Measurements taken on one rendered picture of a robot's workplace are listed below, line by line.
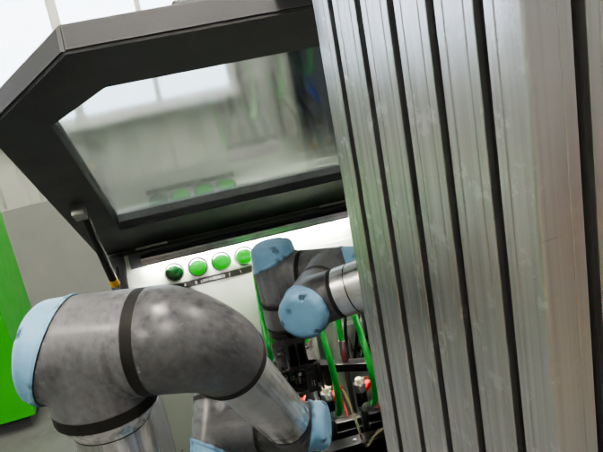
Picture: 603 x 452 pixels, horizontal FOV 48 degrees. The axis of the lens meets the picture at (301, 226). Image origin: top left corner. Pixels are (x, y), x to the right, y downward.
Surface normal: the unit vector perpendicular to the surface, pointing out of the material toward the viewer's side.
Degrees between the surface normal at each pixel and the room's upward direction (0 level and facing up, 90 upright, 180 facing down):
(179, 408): 90
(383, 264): 90
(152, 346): 73
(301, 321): 90
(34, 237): 90
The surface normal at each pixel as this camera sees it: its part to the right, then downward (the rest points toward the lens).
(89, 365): -0.17, 0.19
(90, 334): -0.22, -0.30
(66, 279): 0.37, 0.21
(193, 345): 0.44, -0.06
